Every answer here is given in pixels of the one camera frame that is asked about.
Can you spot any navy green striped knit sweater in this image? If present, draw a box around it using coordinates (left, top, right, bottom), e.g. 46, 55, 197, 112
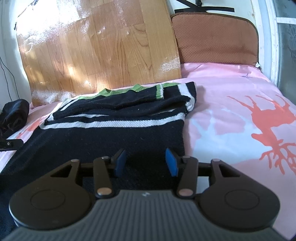
1, 82, 197, 237

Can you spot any dark navy folded garment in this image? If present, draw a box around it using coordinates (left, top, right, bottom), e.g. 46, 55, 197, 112
1, 99, 30, 139

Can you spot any pink deer print bedsheet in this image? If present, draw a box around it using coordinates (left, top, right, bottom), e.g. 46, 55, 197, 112
0, 62, 296, 240

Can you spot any wood pattern vinyl sheet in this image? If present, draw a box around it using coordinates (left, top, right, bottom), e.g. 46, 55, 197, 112
16, 0, 181, 106

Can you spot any brown perforated cushion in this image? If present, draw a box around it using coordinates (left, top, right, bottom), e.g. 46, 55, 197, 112
171, 13, 259, 66

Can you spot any black wall cable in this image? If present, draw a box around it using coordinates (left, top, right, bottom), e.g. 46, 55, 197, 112
0, 55, 20, 103

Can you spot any white window frame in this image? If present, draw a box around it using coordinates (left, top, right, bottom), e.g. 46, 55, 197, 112
250, 0, 296, 93

